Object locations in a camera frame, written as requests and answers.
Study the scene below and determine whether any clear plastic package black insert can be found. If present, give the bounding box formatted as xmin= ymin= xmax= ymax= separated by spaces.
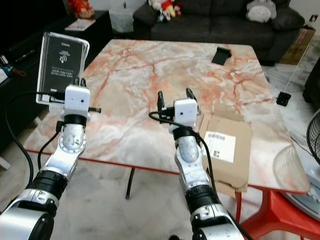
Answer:
xmin=36 ymin=31 xmax=91 ymax=106

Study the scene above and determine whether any black tv cabinet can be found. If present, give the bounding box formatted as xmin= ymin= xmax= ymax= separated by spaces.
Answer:
xmin=0 ymin=10 xmax=114 ymax=151

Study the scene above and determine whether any red white pamphlet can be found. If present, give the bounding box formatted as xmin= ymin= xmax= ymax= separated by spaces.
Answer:
xmin=65 ymin=18 xmax=96 ymax=32

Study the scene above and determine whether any blue white small box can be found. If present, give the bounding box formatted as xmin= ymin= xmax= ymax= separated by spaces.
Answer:
xmin=0 ymin=62 xmax=14 ymax=84

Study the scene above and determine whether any dark grey sofa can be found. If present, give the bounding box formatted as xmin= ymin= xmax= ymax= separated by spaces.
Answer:
xmin=132 ymin=0 xmax=306 ymax=64

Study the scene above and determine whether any white woven basket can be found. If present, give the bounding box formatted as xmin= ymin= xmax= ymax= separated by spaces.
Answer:
xmin=109 ymin=6 xmax=136 ymax=34

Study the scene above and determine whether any red orange plush toy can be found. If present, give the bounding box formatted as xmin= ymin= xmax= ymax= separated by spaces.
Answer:
xmin=67 ymin=0 xmax=96 ymax=20

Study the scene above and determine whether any black metal table leg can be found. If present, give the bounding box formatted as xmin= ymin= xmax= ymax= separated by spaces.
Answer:
xmin=125 ymin=167 xmax=137 ymax=200

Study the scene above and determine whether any red white plush doll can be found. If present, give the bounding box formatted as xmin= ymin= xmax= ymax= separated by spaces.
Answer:
xmin=147 ymin=0 xmax=183 ymax=22

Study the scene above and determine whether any flat brown cardboard box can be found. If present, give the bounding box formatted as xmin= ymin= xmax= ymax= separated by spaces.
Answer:
xmin=199 ymin=111 xmax=254 ymax=199

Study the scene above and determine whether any small black floor plug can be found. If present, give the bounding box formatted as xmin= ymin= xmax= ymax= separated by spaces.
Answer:
xmin=276 ymin=91 xmax=292 ymax=107

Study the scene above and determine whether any grey white plush toy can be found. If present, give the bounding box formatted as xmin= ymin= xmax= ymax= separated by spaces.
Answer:
xmin=246 ymin=0 xmax=278 ymax=24

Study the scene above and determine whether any upright brown cardboard carton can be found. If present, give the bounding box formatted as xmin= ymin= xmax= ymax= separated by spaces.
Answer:
xmin=279 ymin=27 xmax=317 ymax=66

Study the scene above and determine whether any dark chair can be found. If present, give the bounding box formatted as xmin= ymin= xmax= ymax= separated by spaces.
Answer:
xmin=302 ymin=55 xmax=320 ymax=112

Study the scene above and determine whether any white floor fan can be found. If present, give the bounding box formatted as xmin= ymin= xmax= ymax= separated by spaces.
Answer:
xmin=279 ymin=107 xmax=320 ymax=222

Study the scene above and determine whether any red plastic stool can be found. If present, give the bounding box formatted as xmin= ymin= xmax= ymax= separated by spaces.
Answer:
xmin=236 ymin=187 xmax=320 ymax=240

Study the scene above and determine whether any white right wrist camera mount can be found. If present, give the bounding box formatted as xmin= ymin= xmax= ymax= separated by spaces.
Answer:
xmin=174 ymin=98 xmax=199 ymax=127

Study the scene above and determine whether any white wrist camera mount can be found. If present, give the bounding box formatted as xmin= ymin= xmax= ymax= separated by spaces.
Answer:
xmin=63 ymin=84 xmax=92 ymax=117
xmin=174 ymin=98 xmax=199 ymax=127

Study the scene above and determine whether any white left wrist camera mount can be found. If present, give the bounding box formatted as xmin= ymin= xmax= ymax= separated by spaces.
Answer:
xmin=63 ymin=84 xmax=92 ymax=117

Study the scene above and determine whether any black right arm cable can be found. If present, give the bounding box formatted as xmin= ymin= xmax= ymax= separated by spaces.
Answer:
xmin=148 ymin=112 xmax=219 ymax=197

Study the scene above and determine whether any short black left arm cable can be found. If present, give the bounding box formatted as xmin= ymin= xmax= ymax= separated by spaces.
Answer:
xmin=37 ymin=131 xmax=61 ymax=171

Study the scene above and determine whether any long black left arm cable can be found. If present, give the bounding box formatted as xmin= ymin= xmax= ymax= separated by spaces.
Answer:
xmin=4 ymin=90 xmax=66 ymax=186

